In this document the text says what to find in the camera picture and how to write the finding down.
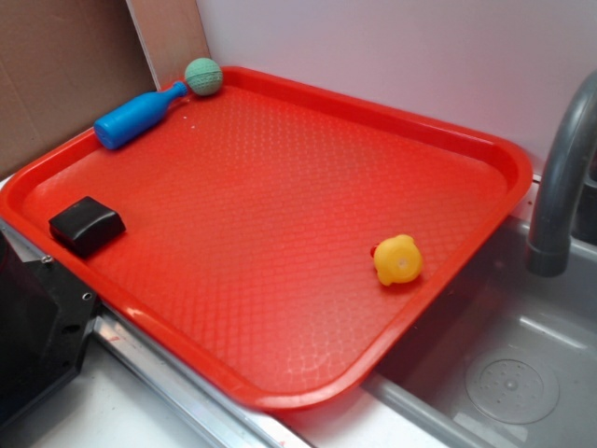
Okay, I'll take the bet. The grey toy sink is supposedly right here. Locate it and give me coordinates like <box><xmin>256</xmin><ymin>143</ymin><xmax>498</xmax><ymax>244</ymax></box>
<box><xmin>364</xmin><ymin>190</ymin><xmax>596</xmax><ymax>447</ymax></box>

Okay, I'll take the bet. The green ball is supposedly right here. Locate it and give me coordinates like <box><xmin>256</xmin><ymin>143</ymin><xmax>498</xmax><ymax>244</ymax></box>
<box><xmin>185</xmin><ymin>58</ymin><xmax>223</xmax><ymax>96</ymax></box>

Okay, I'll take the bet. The brown cardboard panel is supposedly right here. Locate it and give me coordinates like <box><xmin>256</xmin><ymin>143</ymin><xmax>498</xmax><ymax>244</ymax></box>
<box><xmin>1</xmin><ymin>1</ymin><xmax>210</xmax><ymax>178</ymax></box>

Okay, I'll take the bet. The blue plastic bottle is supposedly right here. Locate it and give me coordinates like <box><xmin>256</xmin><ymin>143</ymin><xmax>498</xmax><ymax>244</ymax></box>
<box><xmin>93</xmin><ymin>81</ymin><xmax>187</xmax><ymax>150</ymax></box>

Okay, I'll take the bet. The grey faucet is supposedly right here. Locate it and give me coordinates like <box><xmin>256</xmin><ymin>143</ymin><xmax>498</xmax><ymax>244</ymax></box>
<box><xmin>524</xmin><ymin>72</ymin><xmax>596</xmax><ymax>277</ymax></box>

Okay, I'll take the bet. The red plastic tray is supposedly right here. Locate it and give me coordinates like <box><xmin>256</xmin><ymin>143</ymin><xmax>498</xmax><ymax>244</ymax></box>
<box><xmin>1</xmin><ymin>67</ymin><xmax>532</xmax><ymax>411</ymax></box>

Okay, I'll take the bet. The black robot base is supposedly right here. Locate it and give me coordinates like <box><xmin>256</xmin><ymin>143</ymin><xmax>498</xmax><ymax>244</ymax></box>
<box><xmin>1</xmin><ymin>236</ymin><xmax>100</xmax><ymax>428</ymax></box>

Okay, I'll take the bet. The yellow rubber duck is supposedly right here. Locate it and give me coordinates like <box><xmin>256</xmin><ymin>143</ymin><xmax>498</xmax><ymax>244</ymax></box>
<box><xmin>370</xmin><ymin>234</ymin><xmax>423</xmax><ymax>287</ymax></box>

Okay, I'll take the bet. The black rectangular block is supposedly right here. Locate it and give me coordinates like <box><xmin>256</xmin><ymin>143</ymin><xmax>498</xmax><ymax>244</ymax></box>
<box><xmin>49</xmin><ymin>196</ymin><xmax>126</xmax><ymax>259</ymax></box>

